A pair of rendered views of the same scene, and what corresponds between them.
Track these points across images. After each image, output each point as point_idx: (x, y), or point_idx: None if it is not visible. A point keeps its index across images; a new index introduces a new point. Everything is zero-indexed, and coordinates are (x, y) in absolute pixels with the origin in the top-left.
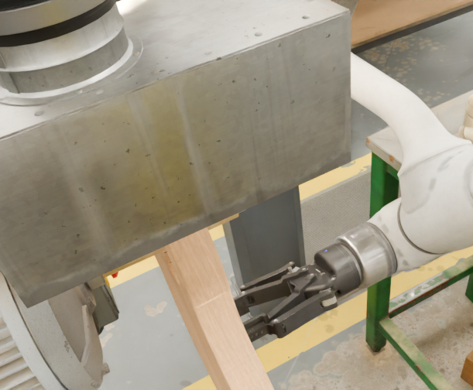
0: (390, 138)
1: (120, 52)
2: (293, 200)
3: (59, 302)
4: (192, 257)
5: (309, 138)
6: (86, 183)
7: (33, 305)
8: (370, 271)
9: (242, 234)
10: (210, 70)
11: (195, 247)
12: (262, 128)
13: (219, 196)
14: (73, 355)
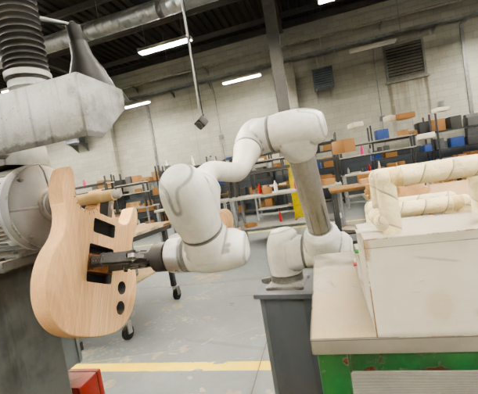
0: (326, 256)
1: None
2: (305, 318)
3: (18, 187)
4: (54, 180)
5: (68, 119)
6: (2, 116)
7: None
8: (164, 253)
9: (268, 333)
10: (34, 86)
11: (57, 177)
12: (50, 109)
13: (38, 134)
14: (6, 203)
